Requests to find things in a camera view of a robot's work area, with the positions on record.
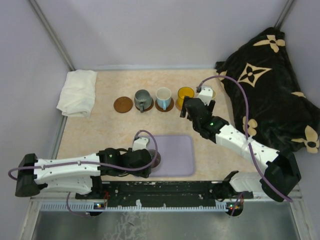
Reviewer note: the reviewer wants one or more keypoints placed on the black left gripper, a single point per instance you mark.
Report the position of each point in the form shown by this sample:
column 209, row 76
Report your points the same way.
column 144, row 173

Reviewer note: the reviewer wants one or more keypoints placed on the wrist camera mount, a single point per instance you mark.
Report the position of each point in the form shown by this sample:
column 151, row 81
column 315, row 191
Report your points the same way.
column 205, row 94
column 140, row 143

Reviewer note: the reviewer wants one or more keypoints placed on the yellow mug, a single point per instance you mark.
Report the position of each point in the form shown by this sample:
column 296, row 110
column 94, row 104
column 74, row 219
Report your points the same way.
column 185, row 92

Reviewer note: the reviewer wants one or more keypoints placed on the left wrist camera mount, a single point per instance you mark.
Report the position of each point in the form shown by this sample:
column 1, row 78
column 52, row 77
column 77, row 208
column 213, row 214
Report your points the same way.
column 140, row 143

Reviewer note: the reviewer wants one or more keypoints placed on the cream mug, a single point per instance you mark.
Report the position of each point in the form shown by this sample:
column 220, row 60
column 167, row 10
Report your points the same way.
column 214, row 94

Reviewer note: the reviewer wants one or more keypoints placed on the purple mug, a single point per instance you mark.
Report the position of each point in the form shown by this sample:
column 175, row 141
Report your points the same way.
column 157, row 160

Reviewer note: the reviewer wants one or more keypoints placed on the black floral blanket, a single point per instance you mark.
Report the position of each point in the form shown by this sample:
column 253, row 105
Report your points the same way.
column 267, row 101

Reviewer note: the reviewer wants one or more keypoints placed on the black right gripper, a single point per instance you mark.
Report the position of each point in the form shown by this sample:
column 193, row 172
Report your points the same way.
column 210, row 107

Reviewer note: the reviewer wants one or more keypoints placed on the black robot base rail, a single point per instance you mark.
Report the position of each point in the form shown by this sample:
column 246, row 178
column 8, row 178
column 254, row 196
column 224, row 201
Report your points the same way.
column 161, row 193

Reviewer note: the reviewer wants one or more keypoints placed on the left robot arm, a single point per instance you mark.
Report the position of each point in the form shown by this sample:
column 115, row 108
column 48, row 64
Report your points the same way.
column 76, row 174

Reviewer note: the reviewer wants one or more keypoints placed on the dark wooden coaster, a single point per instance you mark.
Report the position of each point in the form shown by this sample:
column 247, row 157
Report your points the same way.
column 123, row 104
column 169, row 108

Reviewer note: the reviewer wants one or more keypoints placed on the grey-green mug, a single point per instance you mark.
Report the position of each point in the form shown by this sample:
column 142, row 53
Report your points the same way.
column 142, row 95

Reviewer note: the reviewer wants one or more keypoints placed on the lavender plastic tray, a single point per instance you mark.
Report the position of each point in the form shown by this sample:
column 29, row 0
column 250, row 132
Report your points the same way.
column 177, row 157

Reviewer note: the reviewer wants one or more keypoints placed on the woven rattan coaster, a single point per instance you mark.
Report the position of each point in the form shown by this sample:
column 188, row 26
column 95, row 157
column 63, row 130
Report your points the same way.
column 179, row 104

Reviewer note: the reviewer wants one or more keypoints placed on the brown wooden coaster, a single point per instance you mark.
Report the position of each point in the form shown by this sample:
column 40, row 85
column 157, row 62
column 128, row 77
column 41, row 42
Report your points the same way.
column 144, row 106

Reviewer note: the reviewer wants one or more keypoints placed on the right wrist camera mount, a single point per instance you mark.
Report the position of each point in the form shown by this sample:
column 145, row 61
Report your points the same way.
column 205, row 94

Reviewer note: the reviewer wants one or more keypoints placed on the white folded cloth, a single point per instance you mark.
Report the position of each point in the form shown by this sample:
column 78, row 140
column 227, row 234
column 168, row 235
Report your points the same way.
column 77, row 97

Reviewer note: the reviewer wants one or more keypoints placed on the white mug blue handle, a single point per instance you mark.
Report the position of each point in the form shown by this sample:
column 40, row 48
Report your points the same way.
column 163, row 97

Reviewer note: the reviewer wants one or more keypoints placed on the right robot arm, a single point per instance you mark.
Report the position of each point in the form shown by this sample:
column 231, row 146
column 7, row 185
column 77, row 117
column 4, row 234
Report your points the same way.
column 278, row 170

